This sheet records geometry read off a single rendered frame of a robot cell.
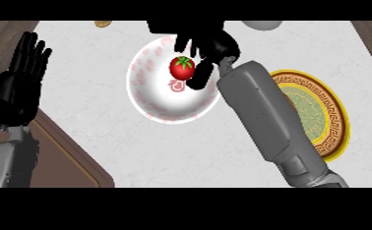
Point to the brown wooden board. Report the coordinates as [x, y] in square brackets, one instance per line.
[65, 161]

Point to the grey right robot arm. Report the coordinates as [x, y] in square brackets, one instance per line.
[269, 122]

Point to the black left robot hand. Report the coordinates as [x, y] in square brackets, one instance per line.
[21, 80]

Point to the grey rounded object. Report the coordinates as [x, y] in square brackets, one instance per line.
[262, 25]

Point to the brown yellow-rimmed bowl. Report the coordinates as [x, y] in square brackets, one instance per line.
[318, 116]

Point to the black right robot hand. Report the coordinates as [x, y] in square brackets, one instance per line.
[213, 44]

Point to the small tan object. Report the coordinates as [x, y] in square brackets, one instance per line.
[102, 23]

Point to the red tomato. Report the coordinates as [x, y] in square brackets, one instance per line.
[182, 68]

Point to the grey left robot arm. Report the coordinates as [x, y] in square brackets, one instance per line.
[14, 161]

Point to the white pink-patterned plate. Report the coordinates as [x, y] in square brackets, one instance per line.
[164, 93]

